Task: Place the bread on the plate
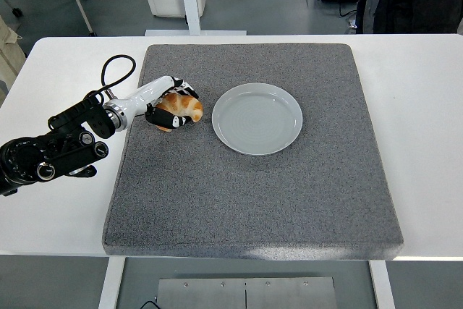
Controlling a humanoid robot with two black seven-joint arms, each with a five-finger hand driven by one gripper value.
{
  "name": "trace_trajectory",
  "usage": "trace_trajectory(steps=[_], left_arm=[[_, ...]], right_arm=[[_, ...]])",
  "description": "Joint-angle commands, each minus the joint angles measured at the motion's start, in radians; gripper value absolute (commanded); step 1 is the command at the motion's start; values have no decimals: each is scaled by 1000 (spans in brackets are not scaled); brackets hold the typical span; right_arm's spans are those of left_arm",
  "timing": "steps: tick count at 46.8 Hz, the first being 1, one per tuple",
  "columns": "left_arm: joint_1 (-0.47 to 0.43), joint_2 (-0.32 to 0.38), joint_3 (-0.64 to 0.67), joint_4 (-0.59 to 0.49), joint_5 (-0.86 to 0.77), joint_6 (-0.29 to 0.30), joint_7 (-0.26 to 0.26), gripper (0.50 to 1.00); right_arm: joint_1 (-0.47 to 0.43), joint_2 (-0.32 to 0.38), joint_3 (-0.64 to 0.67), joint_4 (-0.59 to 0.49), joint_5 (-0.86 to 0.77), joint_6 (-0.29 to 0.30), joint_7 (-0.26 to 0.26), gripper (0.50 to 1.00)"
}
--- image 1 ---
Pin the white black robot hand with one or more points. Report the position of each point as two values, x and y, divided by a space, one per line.
144 93

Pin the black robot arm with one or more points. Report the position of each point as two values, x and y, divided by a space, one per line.
21 160

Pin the golden croissant bread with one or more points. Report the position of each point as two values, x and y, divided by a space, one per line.
181 104

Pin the beige fabric bundle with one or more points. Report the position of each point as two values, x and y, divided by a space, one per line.
9 59

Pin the grey metal plate with screws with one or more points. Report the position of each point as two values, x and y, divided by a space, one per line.
246 292

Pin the white table leg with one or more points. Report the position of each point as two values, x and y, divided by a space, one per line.
110 283
383 285

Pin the round grey plate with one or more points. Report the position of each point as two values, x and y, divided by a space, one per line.
257 119

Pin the grey speckled mat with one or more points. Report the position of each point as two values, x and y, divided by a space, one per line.
253 197

